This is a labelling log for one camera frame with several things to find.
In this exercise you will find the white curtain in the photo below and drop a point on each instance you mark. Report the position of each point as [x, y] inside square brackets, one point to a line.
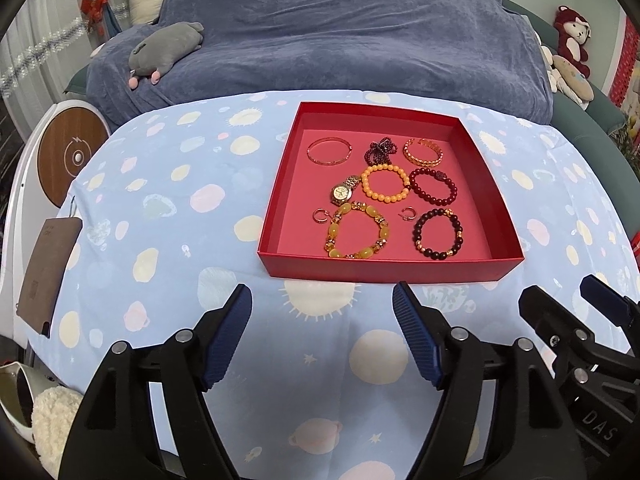
[45, 35]

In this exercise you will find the wide gold cuff bangle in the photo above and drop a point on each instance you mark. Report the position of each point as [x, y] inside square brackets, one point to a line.
[425, 162]

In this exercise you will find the grey plush toy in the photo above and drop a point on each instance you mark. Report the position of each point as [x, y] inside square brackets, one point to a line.
[165, 45]

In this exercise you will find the thin gold bangle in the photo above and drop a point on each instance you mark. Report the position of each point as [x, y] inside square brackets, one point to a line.
[325, 162]

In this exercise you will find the red monkey plush toy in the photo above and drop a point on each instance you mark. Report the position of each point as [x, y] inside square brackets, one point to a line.
[570, 50]

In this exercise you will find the red patterned banner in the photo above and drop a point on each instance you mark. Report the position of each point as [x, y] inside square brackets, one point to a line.
[625, 60]

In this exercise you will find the dark blue blanket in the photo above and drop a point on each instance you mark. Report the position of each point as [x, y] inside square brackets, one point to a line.
[350, 25]

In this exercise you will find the gold hoop earring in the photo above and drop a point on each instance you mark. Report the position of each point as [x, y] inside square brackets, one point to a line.
[413, 215]
[318, 216]

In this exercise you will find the red cardboard box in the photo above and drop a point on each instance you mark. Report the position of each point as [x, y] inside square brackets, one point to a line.
[300, 265]

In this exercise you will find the green sofa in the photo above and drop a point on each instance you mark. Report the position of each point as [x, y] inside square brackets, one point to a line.
[590, 125]

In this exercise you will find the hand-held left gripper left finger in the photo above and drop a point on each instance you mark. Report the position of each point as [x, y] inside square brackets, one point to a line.
[227, 340]

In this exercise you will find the red ribbon bow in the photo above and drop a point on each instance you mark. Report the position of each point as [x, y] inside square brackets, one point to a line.
[95, 7]

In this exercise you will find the planet-printed light blue cloth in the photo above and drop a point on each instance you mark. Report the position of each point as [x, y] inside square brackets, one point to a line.
[175, 260]

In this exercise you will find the white fluffy slipper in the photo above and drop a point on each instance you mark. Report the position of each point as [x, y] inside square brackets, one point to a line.
[55, 420]

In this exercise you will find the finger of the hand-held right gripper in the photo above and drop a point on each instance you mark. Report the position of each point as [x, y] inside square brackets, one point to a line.
[602, 297]
[545, 315]

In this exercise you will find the brown cardboard tag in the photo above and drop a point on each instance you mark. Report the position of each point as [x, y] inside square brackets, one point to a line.
[45, 275]

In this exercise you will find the beige plush toy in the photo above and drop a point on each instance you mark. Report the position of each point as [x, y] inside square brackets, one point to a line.
[570, 77]

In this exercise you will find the gold wrist watch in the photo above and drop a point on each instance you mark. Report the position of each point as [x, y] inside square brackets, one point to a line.
[341, 192]

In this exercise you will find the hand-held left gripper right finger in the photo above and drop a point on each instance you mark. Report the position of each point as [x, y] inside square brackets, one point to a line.
[417, 340]

